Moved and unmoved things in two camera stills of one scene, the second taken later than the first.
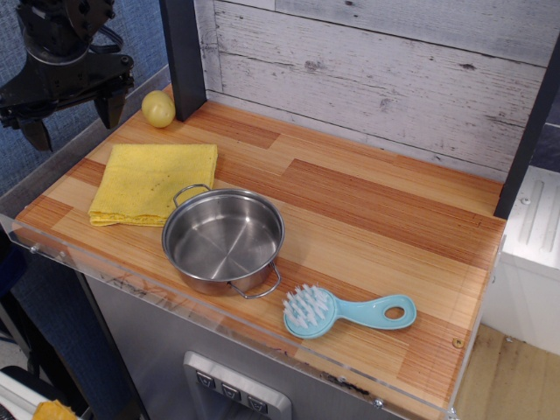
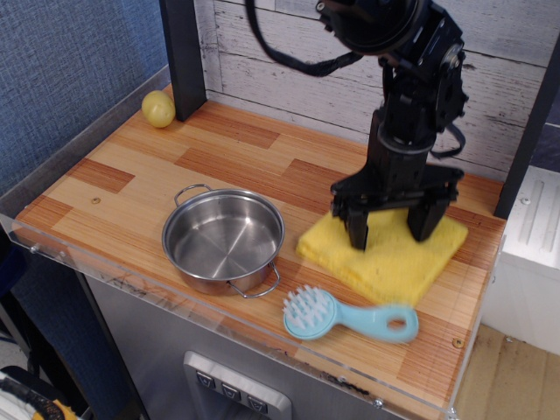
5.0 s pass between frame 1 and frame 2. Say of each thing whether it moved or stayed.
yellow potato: stayed
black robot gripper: moved
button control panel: stayed
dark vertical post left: stayed
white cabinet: stayed
